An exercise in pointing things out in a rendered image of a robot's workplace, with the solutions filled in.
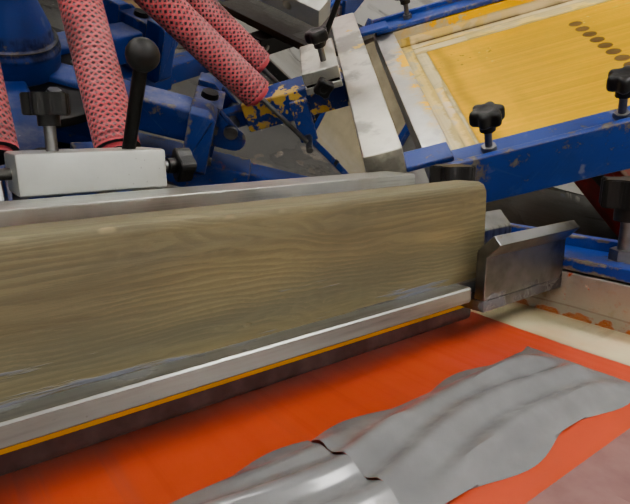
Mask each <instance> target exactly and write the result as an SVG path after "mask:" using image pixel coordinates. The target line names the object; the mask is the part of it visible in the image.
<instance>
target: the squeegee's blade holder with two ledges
mask: <svg viewBox="0 0 630 504"><path fill-rule="evenodd" d="M470 301H471V288H470V287H468V286H464V285H460V284H452V285H448V286H445V287H441V288H437V289H434V290H430V291H426V292H423V293H419V294H415V295H412V296H408V297H405V298H401V299H397V300H394V301H390V302H386V303H383V304H379V305H375V306H372V307H368V308H364V309H361V310H357V311H354V312H350V313H346V314H343V315H339V316H335V317H332V318H328V319H324V320H321V321H317V322H313V323H310V324H306V325H303V326H299V327H295V328H292V329H288V330H284V331H281V332H277V333H273V334H270V335H266V336H262V337H259V338H255V339H252V340H248V341H244V342H241V343H237V344H233V345H230V346H226V347H222V348H219V349H215V350H211V351H208V352H204V353H201V354H197V355H193V356H190V357H186V358H182V359H179V360H175V361H171V362H168V363H164V364H160V365H157V366H153V367H150V368H146V369H142V370H139V371H135V372H131V373H128V374H124V375H120V376H117V377H113V378H110V379H106V380H102V381H99V382H95V383H91V384H88V385H84V386H80V387H77V388H73V389H69V390H66V391H62V392H59V393H55V394H51V395H48V396H44V397H40V398H37V399H33V400H29V401H26V402H22V403H18V404H15V405H11V406H8V407H4V408H0V450H1V449H5V448H8V447H11V446H14V445H17V444H21V443H24V442H27V441H30V440H33V439H36V438H40V437H43V436H46V435H49V434H52V433H56V432H59V431H62V430H65V429H68V428H72V427H75V426H78V425H81V424H84V423H87V422H91V421H94V420H97V419H100V418H103V417H107V416H110V415H113V414H116V413H119V412H123V411H126V410H129V409H132V408H135V407H139V406H142V405H145V404H148V403H151V402H154V401H158V400H161V399H164V398H167V397H170V396H174V395H177V394H180V393H183V392H186V391H190V390H193V389H196V388H199V387H202V386H205V385H209V384H212V383H215V382H218V381H221V380H225V379H228V378H231V377H234V376H237V375H241V374H244V373H247V372H250V371H253V370H257V369H260V368H263V367H266V366H269V365H272V364H276V363H279V362H282V361H285V360H288V359H292V358H295V357H298V356H301V355H304V354H308V353H311V352H314V351H317V350H320V349H323V348H327V347H330V346H333V345H336V344H339V343H343V342H346V341H349V340H352V339H355V338H359V337H362V336H365V335H368V334H371V333H375V332H378V331H381V330H384V329H387V328H390V327H394V326H397V325H400V324H403V323H406V322H410V321H413V320H416V319H419V318H422V317H426V316H429V315H432V314H435V313H438V312H441V311H445V310H448V309H451V308H454V307H457V306H461V305H464V304H467V303H469V302H470Z"/></svg>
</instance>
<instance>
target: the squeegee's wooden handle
mask: <svg viewBox="0 0 630 504"><path fill-rule="evenodd" d="M485 217H486V189H485V186H484V184H482V183H481V182H479V181H466V180H452V181H443V182H433V183H423V184H414V185H404V186H394V187H385V188H375V189H365V190H356V191H346V192H336V193H327V194H317V195H307V196H298V197H288V198H278V199H269V200H259V201H249V202H240V203H230V204H220V205H211V206H201V207H191V208H182V209H172V210H162V211H153V212H143V213H133V214H123V215H114V216H104V217H94V218H85V219H75V220H65V221H56V222H46V223H36V224H27V225H17V226H7V227H0V408H4V407H8V406H11V405H15V404H18V403H22V402H26V401H29V400H33V399H37V398H40V397H44V396H48V395H51V394H55V393H59V392H62V391H66V390H69V389H73V388H77V387H80V386H84V385H88V384H91V383H95V382H99V381H102V380H106V379H110V378H113V377H117V376H120V375H124V374H128V373H131V372H135V371H139V370H142V369H146V368H150V367H153V366H157V365H160V364H164V363H168V362H171V361H175V360H179V359H182V358H186V357H190V356H193V355H197V354H201V353H204V352H208V351H211V350H215V349H219V348H222V347H226V346H230V345H233V344H237V343H241V342H244V341H248V340H252V339H255V338H259V337H262V336H266V335H270V334H273V333H277V332H281V331H284V330H288V329H292V328H295V327H299V326H303V325H306V324H310V323H313V322H317V321H321V320H324V319H328V318H332V317H335V316H339V315H343V314H346V313H350V312H354V311H357V310H361V309H364V308H368V307H372V306H375V305H379V304H383V303H386V302H390V301H394V300H397V299H401V298H405V297H408V296H412V295H415V294H419V293H423V292H426V291H430V290H434V289H437V288H441V287H445V286H448V285H452V284H460V285H464V286H468V287H470V288H471V293H472V292H475V281H476V266H477V252H478V250H479V249H480V248H481V247H483V246H484V240H485Z"/></svg>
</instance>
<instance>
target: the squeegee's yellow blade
mask: <svg viewBox="0 0 630 504"><path fill-rule="evenodd" d="M461 308H464V307H463V306H457V307H454V308H451V309H448V310H445V311H441V312H438V313H435V314H432V315H429V316H426V317H422V318H419V319H416V320H413V321H410V322H406V323H403V324H400V325H397V326H394V327H390V328H387V329H384V330H381V331H378V332H375V333H371V334H368V335H365V336H362V337H359V338H355V339H352V340H349V341H346V342H343V343H339V344H336V345H333V346H330V347H327V348H323V349H320V350H317V351H314V352H311V353H308V354H304V355H301V356H298V357H295V358H292V359H288V360H285V361H282V362H279V363H276V364H272V365H269V366H266V367H263V368H260V369H257V370H253V371H250V372H247V373H244V374H241V375H237V376H234V377H231V378H228V379H225V380H221V381H218V382H215V383H212V384H209V385H205V386H202V387H199V388H196V389H193V390H190V391H186V392H183V393H180V394H177V395H174V396H170V397H167V398H164V399H161V400H158V401H154V402H151V403H148V404H145V405H142V406H139V407H135V408H132V409H129V410H126V411H123V412H119V413H116V414H113V415H110V416H107V417H103V418H100V419H97V420H94V421H91V422H87V423H84V424H81V425H78V426H75V427H72V428H68V429H65V430H62V431H59V432H56V433H52V434H49V435H46V436H43V437H40V438H36V439H33V440H30V441H27V442H24V443H21V444H17V445H14V446H11V447H8V448H5V449H1V450H0V455H2V454H6V453H9V452H12V451H15V450H18V449H21V448H24V447H27V446H31V445H34V444H37V443H40V442H43V441H46V440H49V439H53V438H56V437H59V436H62V435H65V434H68V433H71V432H75V431H78V430H81V429H84V428H87V427H90V426H93V425H97V424H100V423H103V422H106V421H109V420H112V419H115V418H119V417H122V416H125V415H128V414H131V413H134V412H137V411H140V410H144V409H147V408H150V407H153V406H156V405H159V404H162V403H166V402H169V401H172V400H175V399H178V398H181V397H184V396H188V395H191V394H194V393H197V392H200V391H203V390H206V389H210V388H213V387H216V386H219V385H222V384H225V383H228V382H232V381H235V380H238V379H241V378H244V377H247V376H250V375H253V374H257V373H260V372H263V371H266V370H269V369H272V368H275V367H279V366H282V365H285V364H288V363H291V362H294V361H297V360H301V359H304V358H307V357H310V356H313V355H316V354H319V353H323V352H326V351H329V350H332V349H335V348H338V347H341V346H344V345H348V344H351V343H354V342H357V341H360V340H363V339H366V338H370V337H373V336H376V335H379V334H382V333H385V332H388V331H392V330H395V329H398V328H401V327H404V326H407V325H410V324H414V323H417V322H420V321H423V320H426V319H429V318H432V317H436V316H439V315H442V314H445V313H448V312H451V311H454V310H457V309H461Z"/></svg>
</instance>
